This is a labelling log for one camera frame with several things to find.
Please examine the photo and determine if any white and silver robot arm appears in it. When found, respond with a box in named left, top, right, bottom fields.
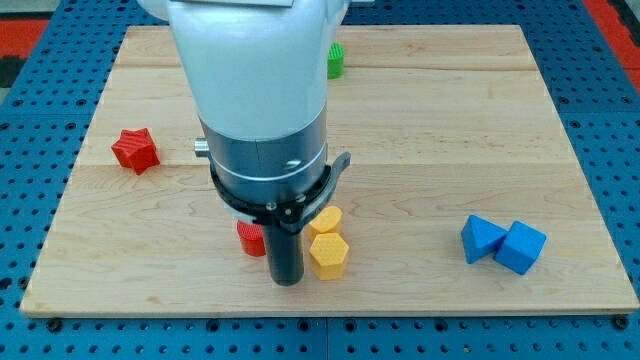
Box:
left=138, top=0, right=351, bottom=204

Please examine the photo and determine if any light wooden board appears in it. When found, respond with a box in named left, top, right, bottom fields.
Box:
left=21, top=25, right=639, bottom=318

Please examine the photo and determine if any red star block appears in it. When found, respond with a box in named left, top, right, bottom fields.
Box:
left=111, top=128, right=160, bottom=175

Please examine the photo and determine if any yellow cylinder block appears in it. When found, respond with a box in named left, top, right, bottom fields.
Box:
left=305, top=205, right=343, bottom=242

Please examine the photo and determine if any yellow hexagon block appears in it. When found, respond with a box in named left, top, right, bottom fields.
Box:
left=309, top=233, right=350, bottom=281

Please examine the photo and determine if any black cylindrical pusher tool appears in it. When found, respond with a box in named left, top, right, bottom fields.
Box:
left=262, top=225, right=304, bottom=286

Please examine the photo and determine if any red cylinder block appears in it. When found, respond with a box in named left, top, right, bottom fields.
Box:
left=236, top=221, right=266, bottom=257

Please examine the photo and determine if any green cylinder block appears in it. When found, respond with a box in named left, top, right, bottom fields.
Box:
left=327, top=42, right=345, bottom=79

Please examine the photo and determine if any blue triangle block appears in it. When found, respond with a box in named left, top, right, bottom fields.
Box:
left=461, top=214, right=507, bottom=264

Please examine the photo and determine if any blue cube block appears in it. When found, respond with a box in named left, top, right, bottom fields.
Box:
left=494, top=221, right=547, bottom=275

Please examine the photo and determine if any black clamp ring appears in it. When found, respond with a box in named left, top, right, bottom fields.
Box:
left=209, top=151, right=352, bottom=236

